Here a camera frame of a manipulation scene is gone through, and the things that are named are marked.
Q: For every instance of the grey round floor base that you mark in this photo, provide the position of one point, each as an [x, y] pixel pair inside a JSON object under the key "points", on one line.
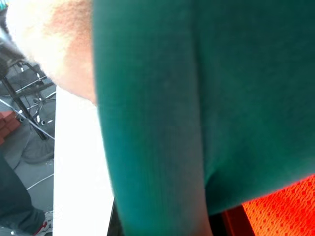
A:
{"points": [[39, 150]]}

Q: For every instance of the red brick-like stack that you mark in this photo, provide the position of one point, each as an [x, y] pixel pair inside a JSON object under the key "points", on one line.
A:
{"points": [[8, 123]]}

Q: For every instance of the red and white sneaker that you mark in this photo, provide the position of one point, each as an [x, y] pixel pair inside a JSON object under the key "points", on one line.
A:
{"points": [[45, 227]]}

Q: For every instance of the person's dark trouser leg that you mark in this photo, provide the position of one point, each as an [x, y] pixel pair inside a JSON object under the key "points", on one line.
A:
{"points": [[14, 196]]}

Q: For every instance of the black metal frame stand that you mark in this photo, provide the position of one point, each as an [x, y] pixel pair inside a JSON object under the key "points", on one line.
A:
{"points": [[22, 103]]}

